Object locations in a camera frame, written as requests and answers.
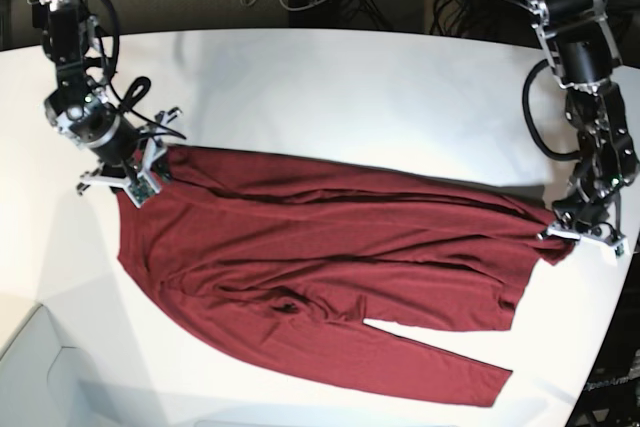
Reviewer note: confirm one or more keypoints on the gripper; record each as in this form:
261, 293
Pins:
594, 175
90, 122

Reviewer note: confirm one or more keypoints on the dark red long-sleeve t-shirt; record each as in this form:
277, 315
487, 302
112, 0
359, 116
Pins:
285, 263

